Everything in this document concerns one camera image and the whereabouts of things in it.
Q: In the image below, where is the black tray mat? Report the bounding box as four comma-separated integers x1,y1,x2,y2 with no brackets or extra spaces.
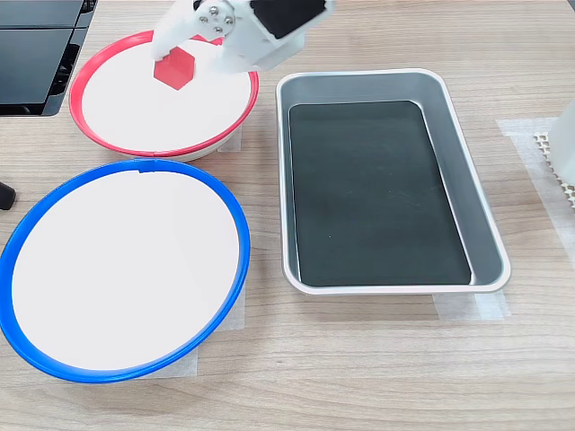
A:
287,100,473,288

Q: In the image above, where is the black electronic device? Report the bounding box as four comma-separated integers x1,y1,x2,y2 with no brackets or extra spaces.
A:
0,0,98,118

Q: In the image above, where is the steel tray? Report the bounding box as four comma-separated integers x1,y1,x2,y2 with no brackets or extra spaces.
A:
275,67,512,296

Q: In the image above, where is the translucent tape sheet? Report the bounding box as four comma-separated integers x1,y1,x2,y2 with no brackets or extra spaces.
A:
432,290,512,321
495,117,575,267
134,286,246,381
217,120,244,154

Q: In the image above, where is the red-rimmed white plate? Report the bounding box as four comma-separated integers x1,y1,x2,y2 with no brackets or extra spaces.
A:
68,29,261,163

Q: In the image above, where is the blue-rimmed white plate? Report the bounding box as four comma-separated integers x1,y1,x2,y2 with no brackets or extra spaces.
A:
0,156,252,385

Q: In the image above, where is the small black rounded object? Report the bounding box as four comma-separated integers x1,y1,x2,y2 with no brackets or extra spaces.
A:
0,180,18,211

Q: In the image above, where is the small red cube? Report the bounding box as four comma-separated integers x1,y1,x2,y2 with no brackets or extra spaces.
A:
153,46,198,92

